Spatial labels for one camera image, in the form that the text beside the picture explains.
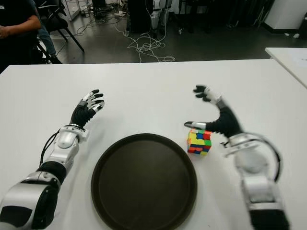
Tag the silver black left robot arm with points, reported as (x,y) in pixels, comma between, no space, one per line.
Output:
(63,139)

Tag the tall black cabinet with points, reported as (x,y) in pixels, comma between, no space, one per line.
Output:
(139,16)

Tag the person in black shirt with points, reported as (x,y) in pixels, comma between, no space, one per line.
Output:
(14,26)

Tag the multicoloured Rubik's cube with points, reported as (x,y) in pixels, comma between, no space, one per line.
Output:
(199,143)

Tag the round dark brown plate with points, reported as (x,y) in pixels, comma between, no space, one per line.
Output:
(144,182)

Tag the black chair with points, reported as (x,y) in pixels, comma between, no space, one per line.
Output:
(57,22)

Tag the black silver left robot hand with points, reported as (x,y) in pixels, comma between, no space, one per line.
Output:
(81,113)

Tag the small white floor object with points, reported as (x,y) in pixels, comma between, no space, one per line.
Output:
(296,35)

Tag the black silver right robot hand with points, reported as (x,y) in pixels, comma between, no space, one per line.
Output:
(227,122)

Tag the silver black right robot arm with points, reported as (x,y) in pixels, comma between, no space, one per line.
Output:
(259,187)

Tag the silver standing robot legs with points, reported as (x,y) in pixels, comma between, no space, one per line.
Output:
(156,19)

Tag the white cabinet with black base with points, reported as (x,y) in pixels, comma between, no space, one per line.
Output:
(285,14)

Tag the white side table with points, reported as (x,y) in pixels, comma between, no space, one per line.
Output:
(290,62)

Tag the white display cabinet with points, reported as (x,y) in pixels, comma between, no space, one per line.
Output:
(72,12)

